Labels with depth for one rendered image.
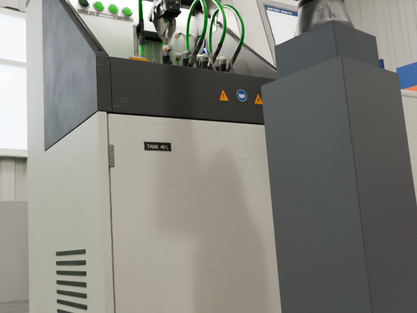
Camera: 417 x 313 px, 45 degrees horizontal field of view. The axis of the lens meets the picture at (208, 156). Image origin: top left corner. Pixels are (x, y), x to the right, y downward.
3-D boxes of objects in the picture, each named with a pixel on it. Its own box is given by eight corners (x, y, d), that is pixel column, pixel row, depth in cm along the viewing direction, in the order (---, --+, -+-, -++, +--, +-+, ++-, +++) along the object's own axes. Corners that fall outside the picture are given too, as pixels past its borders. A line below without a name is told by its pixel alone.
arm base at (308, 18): (367, 36, 127) (363, -1, 128) (331, 23, 117) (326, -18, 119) (318, 56, 138) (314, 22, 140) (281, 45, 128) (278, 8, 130)
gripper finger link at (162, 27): (164, 38, 175) (162, 13, 176) (157, 44, 180) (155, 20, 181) (172, 39, 176) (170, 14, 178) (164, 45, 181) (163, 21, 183)
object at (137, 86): (112, 112, 137) (110, 55, 140) (106, 115, 141) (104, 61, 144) (289, 125, 170) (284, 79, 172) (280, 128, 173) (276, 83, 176)
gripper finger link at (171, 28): (172, 39, 176) (170, 14, 178) (164, 45, 181) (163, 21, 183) (180, 40, 178) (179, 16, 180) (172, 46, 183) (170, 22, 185)
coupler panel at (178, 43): (178, 90, 209) (174, 19, 215) (174, 92, 212) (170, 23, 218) (205, 93, 216) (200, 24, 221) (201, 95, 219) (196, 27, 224)
